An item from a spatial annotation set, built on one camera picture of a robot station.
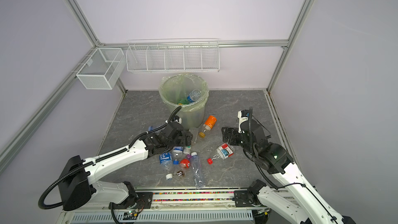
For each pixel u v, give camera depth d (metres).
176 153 0.85
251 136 0.46
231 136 0.58
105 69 1.03
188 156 0.86
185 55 1.02
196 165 0.80
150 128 0.96
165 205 0.73
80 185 0.39
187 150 0.87
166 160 0.82
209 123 0.96
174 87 0.94
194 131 0.94
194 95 0.91
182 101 0.97
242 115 0.59
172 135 0.61
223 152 0.85
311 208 0.39
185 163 0.81
